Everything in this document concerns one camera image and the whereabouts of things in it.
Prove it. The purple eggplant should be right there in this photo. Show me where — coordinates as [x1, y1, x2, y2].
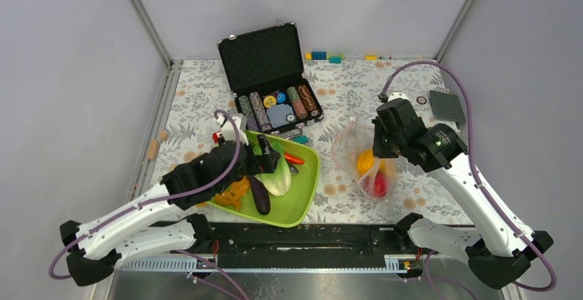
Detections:
[247, 176, 271, 215]

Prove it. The green napa cabbage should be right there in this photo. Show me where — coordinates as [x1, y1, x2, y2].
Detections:
[256, 136, 292, 197]

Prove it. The yellow bell pepper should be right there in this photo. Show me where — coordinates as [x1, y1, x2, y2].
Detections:
[356, 149, 386, 176]

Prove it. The orange fried chicken piece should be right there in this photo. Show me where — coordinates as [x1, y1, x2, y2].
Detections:
[213, 176, 251, 211]

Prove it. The clear pink zip top bag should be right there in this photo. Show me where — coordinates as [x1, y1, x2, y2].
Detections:
[331, 117, 397, 200]

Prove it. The red tomato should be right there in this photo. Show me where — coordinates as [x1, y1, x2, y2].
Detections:
[362, 172, 388, 198]

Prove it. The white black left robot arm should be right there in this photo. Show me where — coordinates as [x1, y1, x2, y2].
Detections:
[59, 110, 281, 286]

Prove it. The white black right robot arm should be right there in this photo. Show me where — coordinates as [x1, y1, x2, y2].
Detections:
[372, 93, 553, 290]

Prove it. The teal block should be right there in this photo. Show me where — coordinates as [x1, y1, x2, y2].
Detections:
[292, 135, 309, 145]

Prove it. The dark grey building baseplate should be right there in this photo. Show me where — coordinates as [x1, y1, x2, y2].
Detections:
[428, 90, 466, 124]

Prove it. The green plastic tray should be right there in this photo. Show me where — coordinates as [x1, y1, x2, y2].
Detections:
[208, 135, 321, 228]

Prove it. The floral tablecloth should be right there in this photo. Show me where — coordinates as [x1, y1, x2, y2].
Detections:
[151, 60, 471, 225]

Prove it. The black poker chip case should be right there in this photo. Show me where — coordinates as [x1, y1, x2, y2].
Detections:
[217, 23, 325, 135]

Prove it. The blue yellow brick row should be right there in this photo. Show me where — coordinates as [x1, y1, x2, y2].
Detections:
[305, 51, 344, 64]

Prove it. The wooden block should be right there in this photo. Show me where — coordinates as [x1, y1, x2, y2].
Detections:
[146, 139, 160, 160]

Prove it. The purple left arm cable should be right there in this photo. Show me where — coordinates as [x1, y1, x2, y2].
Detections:
[48, 109, 249, 300]

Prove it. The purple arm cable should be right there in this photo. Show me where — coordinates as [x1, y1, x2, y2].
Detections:
[379, 60, 558, 300]
[48, 109, 249, 300]

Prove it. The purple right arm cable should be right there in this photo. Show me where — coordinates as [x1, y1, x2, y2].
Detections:
[379, 60, 558, 300]

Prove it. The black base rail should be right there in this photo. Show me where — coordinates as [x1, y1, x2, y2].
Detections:
[125, 213, 438, 270]

